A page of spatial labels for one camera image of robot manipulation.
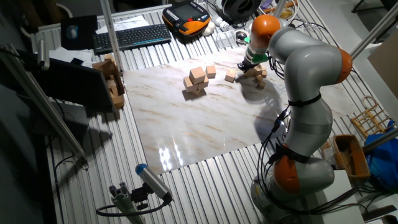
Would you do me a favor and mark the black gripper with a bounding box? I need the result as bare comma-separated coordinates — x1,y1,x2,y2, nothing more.
236,58,258,73

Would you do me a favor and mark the white paper stack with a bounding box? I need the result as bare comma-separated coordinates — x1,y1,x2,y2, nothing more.
48,46,94,68

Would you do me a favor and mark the white egg-shaped object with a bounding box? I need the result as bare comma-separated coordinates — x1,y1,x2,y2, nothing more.
201,21,216,37

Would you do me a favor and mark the white plug adapter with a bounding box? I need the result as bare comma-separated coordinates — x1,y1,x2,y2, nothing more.
211,15,231,32

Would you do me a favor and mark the black filament spool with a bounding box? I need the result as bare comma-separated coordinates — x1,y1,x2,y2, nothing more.
221,0,262,23

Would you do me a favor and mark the wooden stick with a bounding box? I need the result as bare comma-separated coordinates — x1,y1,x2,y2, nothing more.
263,1,298,14

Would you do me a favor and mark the vertical silver pole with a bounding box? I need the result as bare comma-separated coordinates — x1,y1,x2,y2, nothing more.
273,0,287,18

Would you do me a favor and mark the marble pattern mat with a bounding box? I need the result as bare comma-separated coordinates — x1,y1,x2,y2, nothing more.
123,46,360,175

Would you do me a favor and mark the orange black teach pendant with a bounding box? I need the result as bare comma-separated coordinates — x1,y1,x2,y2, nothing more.
162,1,211,37

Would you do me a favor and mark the black keyboard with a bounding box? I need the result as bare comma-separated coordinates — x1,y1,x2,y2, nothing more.
92,23,172,55

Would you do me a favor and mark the white paper sheet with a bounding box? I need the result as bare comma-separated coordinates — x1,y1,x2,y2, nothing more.
95,15,150,34

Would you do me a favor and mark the cardboard box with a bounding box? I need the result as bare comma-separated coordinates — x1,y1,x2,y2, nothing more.
92,53,126,110

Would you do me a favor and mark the wooden slat rack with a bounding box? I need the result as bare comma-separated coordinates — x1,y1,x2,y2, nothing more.
350,95,396,139

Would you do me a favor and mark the brown cardboard board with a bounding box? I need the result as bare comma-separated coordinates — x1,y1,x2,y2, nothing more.
368,30,398,100

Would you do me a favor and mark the black mouse pad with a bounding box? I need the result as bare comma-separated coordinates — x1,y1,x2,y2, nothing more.
60,14,99,51

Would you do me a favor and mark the black monitor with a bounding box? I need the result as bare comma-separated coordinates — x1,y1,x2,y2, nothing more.
30,57,114,112

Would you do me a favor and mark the grey computer mouse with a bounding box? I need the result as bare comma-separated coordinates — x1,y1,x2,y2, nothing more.
66,24,79,40

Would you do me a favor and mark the blue bag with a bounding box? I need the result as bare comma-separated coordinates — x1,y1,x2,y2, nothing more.
364,119,398,191

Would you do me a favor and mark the short aluminium profile stand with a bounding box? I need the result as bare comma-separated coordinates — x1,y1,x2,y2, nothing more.
108,182,146,224

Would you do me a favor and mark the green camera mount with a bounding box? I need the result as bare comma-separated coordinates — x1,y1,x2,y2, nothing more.
244,36,269,64

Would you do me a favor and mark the steel bowl in white ring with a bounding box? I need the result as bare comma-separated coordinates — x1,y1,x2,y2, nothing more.
235,29,249,44

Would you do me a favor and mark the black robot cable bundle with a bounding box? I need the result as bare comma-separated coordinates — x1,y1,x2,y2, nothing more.
254,105,369,217

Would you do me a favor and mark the aluminium frame profile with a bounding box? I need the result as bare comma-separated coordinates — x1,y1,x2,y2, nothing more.
349,2,398,62
0,43,90,170
99,0,124,74
362,127,398,154

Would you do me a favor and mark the grey camera with blue end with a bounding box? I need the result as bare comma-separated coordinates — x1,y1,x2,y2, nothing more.
135,163,174,203

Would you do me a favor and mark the black camera clamp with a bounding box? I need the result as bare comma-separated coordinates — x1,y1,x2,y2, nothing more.
130,183,150,211

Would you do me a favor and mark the white pedestal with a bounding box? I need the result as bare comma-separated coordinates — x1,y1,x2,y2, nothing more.
306,169,365,224

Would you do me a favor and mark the grey frame-mounted device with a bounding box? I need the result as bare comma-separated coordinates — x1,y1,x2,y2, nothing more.
36,39,50,72

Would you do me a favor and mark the black camera cable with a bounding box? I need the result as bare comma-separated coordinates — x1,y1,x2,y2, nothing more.
95,194,172,218

